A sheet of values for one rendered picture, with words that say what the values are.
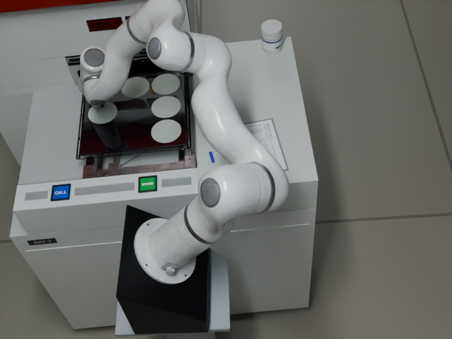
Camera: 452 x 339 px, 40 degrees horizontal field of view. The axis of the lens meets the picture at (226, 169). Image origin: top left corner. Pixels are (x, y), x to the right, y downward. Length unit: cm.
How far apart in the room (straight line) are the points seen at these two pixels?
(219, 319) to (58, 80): 110
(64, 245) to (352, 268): 128
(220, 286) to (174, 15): 77
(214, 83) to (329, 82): 197
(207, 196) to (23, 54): 114
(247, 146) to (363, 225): 149
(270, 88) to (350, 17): 183
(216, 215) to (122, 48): 63
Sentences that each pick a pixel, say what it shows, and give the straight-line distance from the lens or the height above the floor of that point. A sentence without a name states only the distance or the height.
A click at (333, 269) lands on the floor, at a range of 276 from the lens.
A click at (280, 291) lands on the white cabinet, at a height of 26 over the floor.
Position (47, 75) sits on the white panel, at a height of 90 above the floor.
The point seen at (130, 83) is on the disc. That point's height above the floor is 90.
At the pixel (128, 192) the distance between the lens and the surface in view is 185.
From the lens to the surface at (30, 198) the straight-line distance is 194.
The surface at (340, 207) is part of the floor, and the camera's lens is 293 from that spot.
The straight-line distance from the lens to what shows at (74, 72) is 232.
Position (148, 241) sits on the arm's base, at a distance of 166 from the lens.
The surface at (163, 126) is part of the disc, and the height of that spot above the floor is 90.
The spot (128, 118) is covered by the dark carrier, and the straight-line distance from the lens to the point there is 212.
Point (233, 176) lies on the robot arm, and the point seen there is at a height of 136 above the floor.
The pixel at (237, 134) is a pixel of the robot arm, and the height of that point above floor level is 133.
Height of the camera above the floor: 244
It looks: 53 degrees down
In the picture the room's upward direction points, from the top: 7 degrees counter-clockwise
